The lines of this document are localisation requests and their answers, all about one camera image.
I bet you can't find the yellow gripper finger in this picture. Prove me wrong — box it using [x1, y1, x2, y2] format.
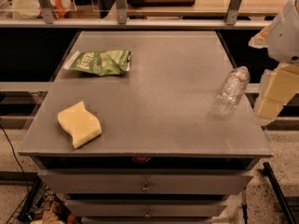
[249, 25, 270, 49]
[253, 63, 299, 126]

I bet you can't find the clear plastic water bottle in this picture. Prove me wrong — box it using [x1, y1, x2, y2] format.
[212, 66, 250, 119]

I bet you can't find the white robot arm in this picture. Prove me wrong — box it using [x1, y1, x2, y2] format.
[249, 0, 299, 126]

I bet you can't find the green jalapeno chip bag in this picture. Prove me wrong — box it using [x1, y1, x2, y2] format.
[64, 49, 131, 77]

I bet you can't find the white plastic bag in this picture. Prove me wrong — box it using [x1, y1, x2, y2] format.
[12, 0, 74, 19]

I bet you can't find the black metal stand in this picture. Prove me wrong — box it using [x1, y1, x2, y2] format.
[263, 162, 297, 224]

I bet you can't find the grey drawer cabinet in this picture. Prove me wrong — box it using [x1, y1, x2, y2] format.
[21, 31, 272, 224]

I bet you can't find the upper drawer knob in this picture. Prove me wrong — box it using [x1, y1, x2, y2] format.
[141, 182, 150, 193]

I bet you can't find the drawer knob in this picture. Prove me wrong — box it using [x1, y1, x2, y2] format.
[141, 182, 150, 193]
[144, 210, 151, 218]

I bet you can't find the lower drawer knob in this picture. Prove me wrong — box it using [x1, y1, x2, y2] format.
[144, 210, 151, 218]

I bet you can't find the yellow wavy sponge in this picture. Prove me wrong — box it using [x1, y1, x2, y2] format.
[57, 101, 102, 148]

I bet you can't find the metal shelf rail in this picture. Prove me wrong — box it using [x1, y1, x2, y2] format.
[0, 19, 271, 30]

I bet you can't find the black wire basket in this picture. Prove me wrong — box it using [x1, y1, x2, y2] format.
[5, 178, 81, 224]

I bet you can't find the black cable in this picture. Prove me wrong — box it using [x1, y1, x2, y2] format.
[0, 123, 31, 193]

